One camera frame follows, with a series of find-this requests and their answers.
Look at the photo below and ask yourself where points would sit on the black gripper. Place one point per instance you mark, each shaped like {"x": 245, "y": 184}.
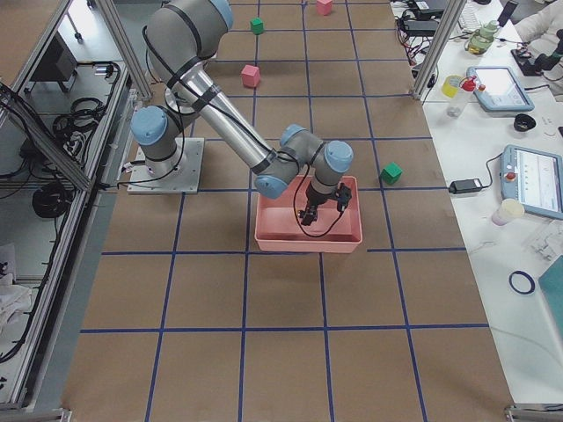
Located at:
{"x": 315, "y": 197}

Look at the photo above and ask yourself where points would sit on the green cube near arm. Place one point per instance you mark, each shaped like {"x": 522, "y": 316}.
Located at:
{"x": 257, "y": 26}

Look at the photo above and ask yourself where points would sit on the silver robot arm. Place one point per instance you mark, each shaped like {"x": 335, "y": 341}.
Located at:
{"x": 180, "y": 38}

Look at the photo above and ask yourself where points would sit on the pink plastic bin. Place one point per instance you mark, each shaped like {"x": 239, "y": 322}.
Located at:
{"x": 276, "y": 227}

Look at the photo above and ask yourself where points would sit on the green cube near bin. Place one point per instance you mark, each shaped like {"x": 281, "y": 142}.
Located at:
{"x": 391, "y": 173}

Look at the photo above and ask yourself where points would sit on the pink cube near centre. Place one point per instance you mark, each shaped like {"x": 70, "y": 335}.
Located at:
{"x": 250, "y": 76}

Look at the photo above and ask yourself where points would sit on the pink cube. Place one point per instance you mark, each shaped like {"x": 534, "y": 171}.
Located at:
{"x": 250, "y": 76}
{"x": 324, "y": 7}

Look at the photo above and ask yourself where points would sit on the black power brick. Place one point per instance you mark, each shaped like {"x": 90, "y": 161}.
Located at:
{"x": 463, "y": 186}

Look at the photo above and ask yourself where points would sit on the red cap squeeze bottle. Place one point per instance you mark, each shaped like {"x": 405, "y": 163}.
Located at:
{"x": 461, "y": 98}

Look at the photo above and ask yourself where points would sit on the yellow tape roll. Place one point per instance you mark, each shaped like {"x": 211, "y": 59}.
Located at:
{"x": 451, "y": 85}

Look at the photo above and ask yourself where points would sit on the pink cube far left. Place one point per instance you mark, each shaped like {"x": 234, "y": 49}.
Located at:
{"x": 324, "y": 7}

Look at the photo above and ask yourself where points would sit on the black power adapter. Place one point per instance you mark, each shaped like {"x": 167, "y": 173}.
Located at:
{"x": 416, "y": 28}

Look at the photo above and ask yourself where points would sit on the teach pendant far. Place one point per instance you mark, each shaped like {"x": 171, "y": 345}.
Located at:
{"x": 503, "y": 91}

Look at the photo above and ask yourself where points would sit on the teach pendant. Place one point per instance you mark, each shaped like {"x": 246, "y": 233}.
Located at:
{"x": 534, "y": 178}
{"x": 503, "y": 91}

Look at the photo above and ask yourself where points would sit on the teach pendant near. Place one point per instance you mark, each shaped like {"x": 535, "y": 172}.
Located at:
{"x": 534, "y": 178}

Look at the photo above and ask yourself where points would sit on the green glass jar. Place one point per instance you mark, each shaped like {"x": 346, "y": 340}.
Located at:
{"x": 481, "y": 40}

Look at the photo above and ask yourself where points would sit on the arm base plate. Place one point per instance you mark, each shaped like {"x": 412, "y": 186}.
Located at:
{"x": 178, "y": 174}

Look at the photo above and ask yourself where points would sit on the aluminium frame post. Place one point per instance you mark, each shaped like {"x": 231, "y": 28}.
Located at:
{"x": 446, "y": 26}

